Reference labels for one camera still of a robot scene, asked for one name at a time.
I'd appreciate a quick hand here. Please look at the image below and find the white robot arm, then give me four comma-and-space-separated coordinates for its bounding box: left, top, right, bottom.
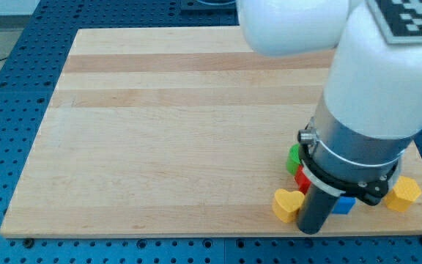
237, 0, 422, 197

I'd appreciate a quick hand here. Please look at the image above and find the yellow hexagon block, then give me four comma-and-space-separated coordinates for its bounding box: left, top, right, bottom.
383, 175, 422, 213

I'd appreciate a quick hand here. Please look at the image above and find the wooden board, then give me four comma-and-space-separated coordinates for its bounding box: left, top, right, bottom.
0, 26, 422, 239

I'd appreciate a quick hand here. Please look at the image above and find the green block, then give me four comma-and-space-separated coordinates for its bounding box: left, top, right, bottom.
286, 143, 300, 176

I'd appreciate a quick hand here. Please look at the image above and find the yellow heart block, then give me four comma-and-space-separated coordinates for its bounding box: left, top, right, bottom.
272, 188, 305, 223

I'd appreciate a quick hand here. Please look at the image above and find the red block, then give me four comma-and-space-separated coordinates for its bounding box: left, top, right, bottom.
295, 165, 311, 194

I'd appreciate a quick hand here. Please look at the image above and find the black cylindrical end effector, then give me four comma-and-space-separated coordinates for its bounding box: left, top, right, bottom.
296, 184, 340, 235

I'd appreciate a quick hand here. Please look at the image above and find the blue block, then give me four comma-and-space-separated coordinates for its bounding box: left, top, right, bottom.
332, 197, 356, 215

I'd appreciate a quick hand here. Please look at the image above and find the black white fiducial marker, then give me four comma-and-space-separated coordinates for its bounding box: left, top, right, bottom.
366, 0, 422, 45

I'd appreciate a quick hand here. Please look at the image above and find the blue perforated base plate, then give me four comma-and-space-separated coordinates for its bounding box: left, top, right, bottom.
0, 0, 422, 263

